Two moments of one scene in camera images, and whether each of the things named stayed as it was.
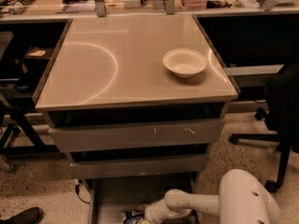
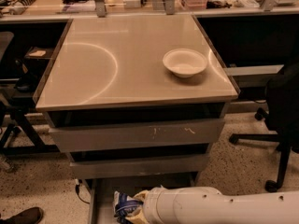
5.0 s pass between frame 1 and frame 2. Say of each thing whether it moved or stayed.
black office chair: stayed
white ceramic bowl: stayed
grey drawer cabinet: stayed
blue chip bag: moved
